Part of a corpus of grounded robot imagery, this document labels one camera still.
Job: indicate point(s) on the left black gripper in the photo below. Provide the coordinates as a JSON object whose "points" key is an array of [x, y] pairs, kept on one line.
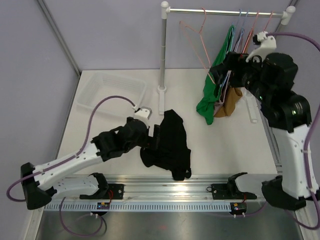
{"points": [[150, 142]]}

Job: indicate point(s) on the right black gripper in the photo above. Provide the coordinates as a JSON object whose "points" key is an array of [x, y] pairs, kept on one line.
{"points": [[236, 62]]}

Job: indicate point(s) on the black tank top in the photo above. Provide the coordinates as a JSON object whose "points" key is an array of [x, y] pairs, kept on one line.
{"points": [[172, 153]]}

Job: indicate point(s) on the green tank top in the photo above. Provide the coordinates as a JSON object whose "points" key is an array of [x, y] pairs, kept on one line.
{"points": [[211, 90]]}

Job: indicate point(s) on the pink wire hanger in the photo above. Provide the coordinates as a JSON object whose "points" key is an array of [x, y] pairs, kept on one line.
{"points": [[196, 41]]}

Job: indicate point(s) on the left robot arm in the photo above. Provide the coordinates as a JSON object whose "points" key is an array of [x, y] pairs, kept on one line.
{"points": [[43, 183]]}

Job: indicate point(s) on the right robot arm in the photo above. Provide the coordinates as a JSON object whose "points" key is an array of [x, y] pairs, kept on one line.
{"points": [[270, 81]]}

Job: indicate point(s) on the brown tank top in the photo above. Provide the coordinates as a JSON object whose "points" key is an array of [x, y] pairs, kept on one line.
{"points": [[227, 102]]}

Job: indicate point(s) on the mauve tank top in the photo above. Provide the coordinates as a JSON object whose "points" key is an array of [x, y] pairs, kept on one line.
{"points": [[226, 84]]}

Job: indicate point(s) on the white plastic basket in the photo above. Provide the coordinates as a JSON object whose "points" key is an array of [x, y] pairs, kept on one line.
{"points": [[102, 85]]}

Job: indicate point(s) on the metal clothes rack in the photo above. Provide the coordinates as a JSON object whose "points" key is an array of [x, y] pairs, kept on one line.
{"points": [[284, 16]]}

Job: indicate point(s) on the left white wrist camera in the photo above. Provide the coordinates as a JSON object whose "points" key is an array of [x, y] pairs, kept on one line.
{"points": [[143, 114]]}

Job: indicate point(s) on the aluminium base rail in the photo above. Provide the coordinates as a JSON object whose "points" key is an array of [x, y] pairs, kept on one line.
{"points": [[145, 187]]}

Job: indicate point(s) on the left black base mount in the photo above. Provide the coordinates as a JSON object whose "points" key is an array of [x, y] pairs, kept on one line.
{"points": [[115, 190]]}

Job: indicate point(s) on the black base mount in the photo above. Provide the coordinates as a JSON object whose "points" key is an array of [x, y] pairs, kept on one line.
{"points": [[115, 190], [225, 191]]}

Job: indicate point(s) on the white slotted cable duct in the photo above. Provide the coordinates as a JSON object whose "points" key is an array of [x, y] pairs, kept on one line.
{"points": [[119, 206]]}

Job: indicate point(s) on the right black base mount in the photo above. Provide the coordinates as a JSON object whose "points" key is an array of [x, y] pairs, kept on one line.
{"points": [[225, 191]]}

